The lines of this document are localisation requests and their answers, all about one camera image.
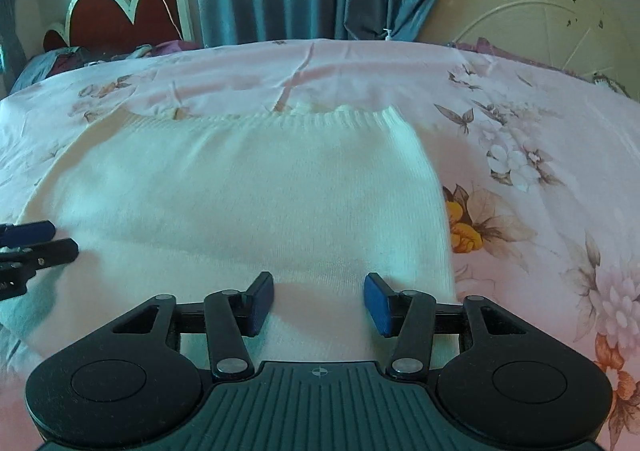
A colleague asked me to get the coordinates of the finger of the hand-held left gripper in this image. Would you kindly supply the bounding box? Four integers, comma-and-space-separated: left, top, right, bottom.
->
0, 220, 56, 248
0, 238, 80, 278

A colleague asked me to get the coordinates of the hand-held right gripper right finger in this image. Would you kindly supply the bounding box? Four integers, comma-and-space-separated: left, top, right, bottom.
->
364, 272, 527, 379

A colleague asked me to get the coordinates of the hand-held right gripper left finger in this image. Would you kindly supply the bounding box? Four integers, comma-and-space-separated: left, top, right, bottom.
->
112, 272, 276, 381

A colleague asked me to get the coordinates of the white knitted sweater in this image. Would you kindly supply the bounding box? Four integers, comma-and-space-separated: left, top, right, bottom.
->
0, 106, 458, 372

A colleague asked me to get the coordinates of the blue pillow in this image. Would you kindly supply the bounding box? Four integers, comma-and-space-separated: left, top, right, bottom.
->
10, 46, 96, 93

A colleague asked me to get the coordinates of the pink floral bed sheet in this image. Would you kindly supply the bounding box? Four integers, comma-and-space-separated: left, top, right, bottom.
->
0, 38, 640, 451

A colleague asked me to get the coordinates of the red heart-shaped headboard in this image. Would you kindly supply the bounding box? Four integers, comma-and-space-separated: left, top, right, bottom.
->
42, 0, 195, 53

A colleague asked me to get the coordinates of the purple cloth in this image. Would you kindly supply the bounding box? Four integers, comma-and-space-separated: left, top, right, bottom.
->
450, 37, 591, 80

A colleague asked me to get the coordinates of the cream round headboard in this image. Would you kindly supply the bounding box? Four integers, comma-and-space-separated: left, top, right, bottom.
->
417, 0, 640, 82

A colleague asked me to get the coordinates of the white charging cable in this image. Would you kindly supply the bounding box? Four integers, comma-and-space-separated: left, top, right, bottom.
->
157, 0, 182, 39

